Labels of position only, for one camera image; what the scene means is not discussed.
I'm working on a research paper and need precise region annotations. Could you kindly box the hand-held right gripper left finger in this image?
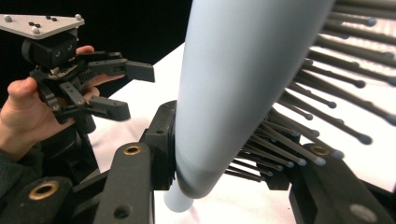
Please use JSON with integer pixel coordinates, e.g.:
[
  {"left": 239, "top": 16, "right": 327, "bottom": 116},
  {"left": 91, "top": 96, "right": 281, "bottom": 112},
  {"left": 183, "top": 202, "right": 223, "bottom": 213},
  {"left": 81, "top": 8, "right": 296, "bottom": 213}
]
[{"left": 141, "top": 100, "right": 178, "bottom": 191}]

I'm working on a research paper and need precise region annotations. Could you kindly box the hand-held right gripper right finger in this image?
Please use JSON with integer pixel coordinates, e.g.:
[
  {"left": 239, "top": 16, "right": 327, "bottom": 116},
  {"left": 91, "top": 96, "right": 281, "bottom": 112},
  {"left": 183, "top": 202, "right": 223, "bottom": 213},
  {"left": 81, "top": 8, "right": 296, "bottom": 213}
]
[{"left": 260, "top": 108, "right": 312, "bottom": 191}]

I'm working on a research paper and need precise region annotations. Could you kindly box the light blue hairbrush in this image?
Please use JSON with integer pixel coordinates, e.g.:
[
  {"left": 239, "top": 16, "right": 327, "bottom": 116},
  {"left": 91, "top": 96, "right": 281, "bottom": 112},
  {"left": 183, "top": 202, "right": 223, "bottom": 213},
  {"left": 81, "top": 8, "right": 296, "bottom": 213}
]
[{"left": 163, "top": 0, "right": 396, "bottom": 214}]

